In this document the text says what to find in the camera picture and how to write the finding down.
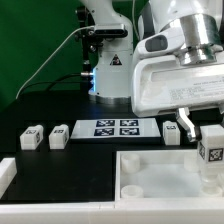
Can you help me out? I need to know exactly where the white square table top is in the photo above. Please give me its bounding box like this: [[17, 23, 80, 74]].
[[115, 150, 224, 201]]

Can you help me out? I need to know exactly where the black cable on table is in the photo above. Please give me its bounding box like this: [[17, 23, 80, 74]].
[[19, 73, 84, 96]]

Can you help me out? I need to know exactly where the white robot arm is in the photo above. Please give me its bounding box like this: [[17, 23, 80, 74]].
[[80, 0, 224, 141]]

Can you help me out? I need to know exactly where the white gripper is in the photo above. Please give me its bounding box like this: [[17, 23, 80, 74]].
[[131, 53, 224, 142]]

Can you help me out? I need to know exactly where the white AprilTag base plate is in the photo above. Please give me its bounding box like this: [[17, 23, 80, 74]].
[[71, 118, 160, 139]]

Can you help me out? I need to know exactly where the white camera cable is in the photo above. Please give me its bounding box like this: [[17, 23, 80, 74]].
[[15, 25, 96, 100]]

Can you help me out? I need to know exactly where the black camera on stand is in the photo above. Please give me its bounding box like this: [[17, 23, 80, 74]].
[[75, 6, 128, 90]]

